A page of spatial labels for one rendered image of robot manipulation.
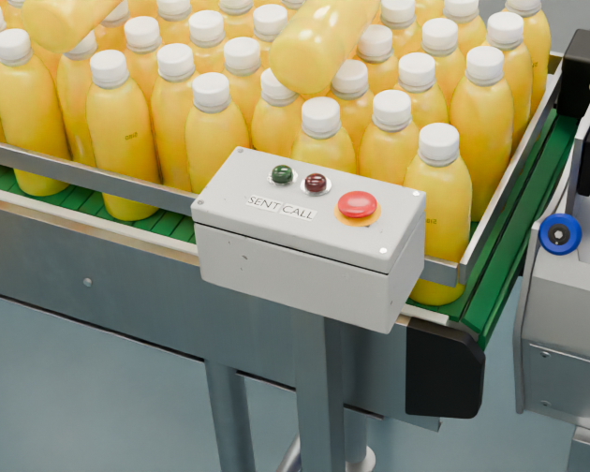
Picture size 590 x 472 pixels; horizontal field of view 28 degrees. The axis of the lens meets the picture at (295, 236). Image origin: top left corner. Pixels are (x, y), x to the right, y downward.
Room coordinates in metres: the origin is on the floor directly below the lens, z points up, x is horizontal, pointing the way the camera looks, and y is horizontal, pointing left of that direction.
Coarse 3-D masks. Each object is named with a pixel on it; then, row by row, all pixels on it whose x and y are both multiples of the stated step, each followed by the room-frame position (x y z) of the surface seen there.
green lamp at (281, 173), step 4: (276, 168) 0.87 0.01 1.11; (280, 168) 0.87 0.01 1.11; (284, 168) 0.87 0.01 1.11; (288, 168) 0.87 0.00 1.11; (272, 172) 0.87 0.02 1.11; (276, 172) 0.87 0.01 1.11; (280, 172) 0.87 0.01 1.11; (284, 172) 0.87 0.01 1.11; (288, 172) 0.87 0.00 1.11; (292, 172) 0.87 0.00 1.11; (272, 176) 0.87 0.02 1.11; (276, 176) 0.86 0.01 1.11; (280, 176) 0.86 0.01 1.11; (284, 176) 0.86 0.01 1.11; (288, 176) 0.86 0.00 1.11; (292, 176) 0.87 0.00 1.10; (276, 180) 0.86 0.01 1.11; (280, 180) 0.86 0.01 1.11; (284, 180) 0.86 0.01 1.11; (288, 180) 0.86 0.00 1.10
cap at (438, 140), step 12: (420, 132) 0.92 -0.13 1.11; (432, 132) 0.92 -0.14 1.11; (444, 132) 0.92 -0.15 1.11; (456, 132) 0.91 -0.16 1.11; (420, 144) 0.91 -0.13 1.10; (432, 144) 0.90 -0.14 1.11; (444, 144) 0.90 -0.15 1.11; (456, 144) 0.90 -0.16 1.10; (432, 156) 0.90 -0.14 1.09; (444, 156) 0.90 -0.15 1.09
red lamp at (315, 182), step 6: (312, 174) 0.86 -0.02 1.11; (318, 174) 0.86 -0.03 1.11; (306, 180) 0.85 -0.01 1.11; (312, 180) 0.85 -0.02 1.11; (318, 180) 0.85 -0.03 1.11; (324, 180) 0.85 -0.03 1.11; (306, 186) 0.85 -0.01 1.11; (312, 186) 0.85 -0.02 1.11; (318, 186) 0.85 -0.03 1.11; (324, 186) 0.85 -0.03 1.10
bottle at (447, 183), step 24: (408, 168) 0.92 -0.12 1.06; (432, 168) 0.90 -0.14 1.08; (456, 168) 0.90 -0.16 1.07; (432, 192) 0.88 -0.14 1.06; (456, 192) 0.89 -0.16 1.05; (432, 216) 0.88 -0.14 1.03; (456, 216) 0.88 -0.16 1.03; (432, 240) 0.88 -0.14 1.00; (456, 240) 0.88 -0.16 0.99; (432, 288) 0.88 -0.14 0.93; (456, 288) 0.88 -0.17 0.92
